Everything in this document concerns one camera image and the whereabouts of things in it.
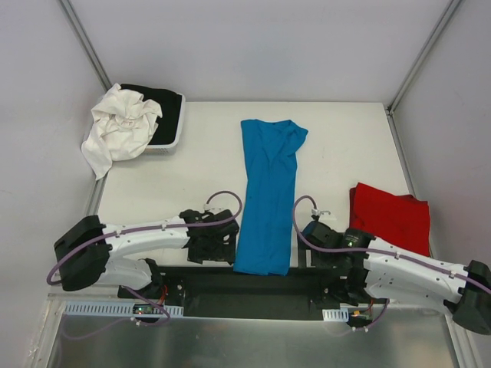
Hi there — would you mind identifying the red t-shirt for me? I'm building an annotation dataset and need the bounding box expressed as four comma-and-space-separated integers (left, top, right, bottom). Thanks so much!
349, 182, 430, 257

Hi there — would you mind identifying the blue t-shirt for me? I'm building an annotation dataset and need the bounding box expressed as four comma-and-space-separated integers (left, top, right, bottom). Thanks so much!
233, 120, 308, 276

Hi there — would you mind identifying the white laundry basket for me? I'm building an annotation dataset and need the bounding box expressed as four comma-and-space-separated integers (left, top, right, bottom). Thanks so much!
82, 90, 188, 158

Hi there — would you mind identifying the white t-shirt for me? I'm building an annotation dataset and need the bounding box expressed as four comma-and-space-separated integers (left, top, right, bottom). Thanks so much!
81, 84, 163, 180

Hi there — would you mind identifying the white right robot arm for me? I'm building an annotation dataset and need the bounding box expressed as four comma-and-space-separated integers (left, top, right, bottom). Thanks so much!
296, 218, 490, 335

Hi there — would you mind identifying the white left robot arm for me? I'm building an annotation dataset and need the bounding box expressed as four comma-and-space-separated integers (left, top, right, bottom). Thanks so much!
54, 209, 239, 298

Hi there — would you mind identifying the black t-shirt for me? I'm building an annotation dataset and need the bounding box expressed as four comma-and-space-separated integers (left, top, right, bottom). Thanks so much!
121, 84, 183, 145

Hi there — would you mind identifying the black robot base mount plate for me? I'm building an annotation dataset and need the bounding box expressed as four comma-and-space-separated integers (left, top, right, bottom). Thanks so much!
137, 266, 383, 320

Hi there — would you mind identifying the white slotted cable duct right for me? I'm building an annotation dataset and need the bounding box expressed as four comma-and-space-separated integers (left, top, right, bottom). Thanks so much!
322, 307, 349, 323

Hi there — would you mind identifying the white slotted cable duct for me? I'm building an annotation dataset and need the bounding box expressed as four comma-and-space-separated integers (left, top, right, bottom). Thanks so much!
322, 307, 349, 323
64, 301, 166, 318

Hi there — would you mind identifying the aluminium table edge rail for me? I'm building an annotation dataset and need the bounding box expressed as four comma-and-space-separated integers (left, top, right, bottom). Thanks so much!
48, 293, 449, 314

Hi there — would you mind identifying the white slotted cable duct left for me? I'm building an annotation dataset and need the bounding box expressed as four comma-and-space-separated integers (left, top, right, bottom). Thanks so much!
64, 301, 166, 318

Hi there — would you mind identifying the aluminium frame post left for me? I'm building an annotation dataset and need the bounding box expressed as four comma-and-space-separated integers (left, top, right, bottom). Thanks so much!
57, 0, 112, 90

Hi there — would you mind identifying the aluminium frame post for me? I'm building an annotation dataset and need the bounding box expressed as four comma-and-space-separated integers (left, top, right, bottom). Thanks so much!
57, 0, 112, 90
386, 0, 465, 116

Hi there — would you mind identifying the aluminium frame post right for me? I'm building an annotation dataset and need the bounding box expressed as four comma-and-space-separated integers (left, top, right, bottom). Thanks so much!
386, 0, 465, 116

